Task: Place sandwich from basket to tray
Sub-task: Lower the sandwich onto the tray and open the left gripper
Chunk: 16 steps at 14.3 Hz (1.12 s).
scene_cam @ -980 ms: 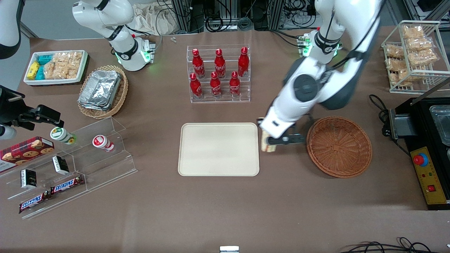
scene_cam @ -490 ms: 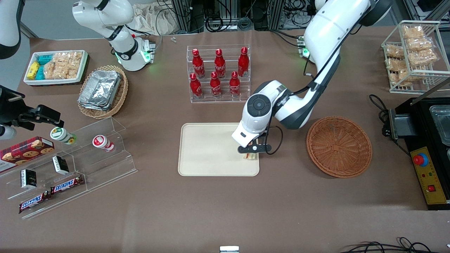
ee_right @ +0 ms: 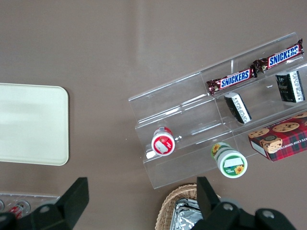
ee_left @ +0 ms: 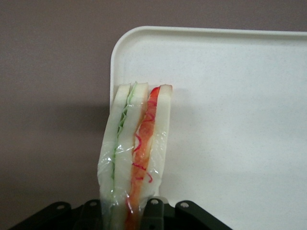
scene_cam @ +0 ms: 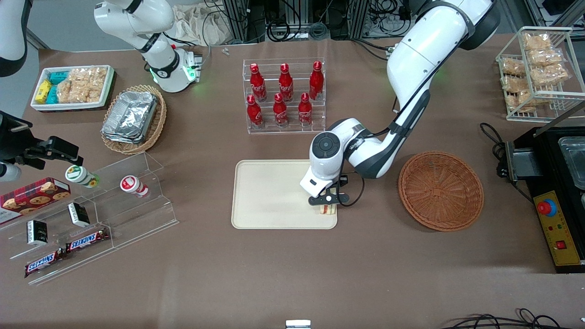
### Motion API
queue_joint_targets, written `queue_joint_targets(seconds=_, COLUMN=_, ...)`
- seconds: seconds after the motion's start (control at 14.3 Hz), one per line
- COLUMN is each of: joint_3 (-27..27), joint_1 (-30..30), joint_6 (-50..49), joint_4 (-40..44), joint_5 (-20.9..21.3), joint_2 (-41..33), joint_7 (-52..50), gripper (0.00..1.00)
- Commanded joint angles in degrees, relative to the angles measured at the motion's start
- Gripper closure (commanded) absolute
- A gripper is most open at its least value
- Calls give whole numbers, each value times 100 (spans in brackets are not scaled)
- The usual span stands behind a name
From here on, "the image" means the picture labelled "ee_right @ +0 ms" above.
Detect stacked aluminium foil containers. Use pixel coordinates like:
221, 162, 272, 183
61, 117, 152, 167
174, 197, 205, 230

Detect cream rectangular tray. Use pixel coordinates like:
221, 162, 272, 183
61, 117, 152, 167
0, 82, 70, 167

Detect Snickers chocolate bar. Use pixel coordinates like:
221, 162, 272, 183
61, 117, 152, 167
206, 67, 259, 97
252, 38, 304, 74

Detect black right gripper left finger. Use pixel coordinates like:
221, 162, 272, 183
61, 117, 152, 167
0, 177, 90, 230

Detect light oval wicker basket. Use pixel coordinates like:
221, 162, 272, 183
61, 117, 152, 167
155, 184, 222, 230

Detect clear acrylic tiered shelf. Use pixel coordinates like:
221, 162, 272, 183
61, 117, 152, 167
128, 32, 307, 190

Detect small black white box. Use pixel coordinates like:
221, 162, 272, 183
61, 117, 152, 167
224, 92, 253, 125
275, 70, 307, 104

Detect red cola bottle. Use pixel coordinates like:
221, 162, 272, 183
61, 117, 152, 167
9, 200, 31, 219

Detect red tartan cookie box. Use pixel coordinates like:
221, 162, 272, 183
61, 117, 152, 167
248, 112, 307, 163

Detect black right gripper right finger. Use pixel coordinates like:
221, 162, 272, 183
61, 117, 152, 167
191, 176, 296, 230

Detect green lid yoghurt cup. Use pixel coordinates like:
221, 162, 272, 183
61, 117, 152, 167
211, 142, 248, 179

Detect clear acrylic bottle rack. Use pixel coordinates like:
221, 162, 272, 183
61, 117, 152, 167
0, 191, 61, 216

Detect red lid yoghurt cup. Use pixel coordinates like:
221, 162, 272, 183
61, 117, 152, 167
151, 126, 176, 157

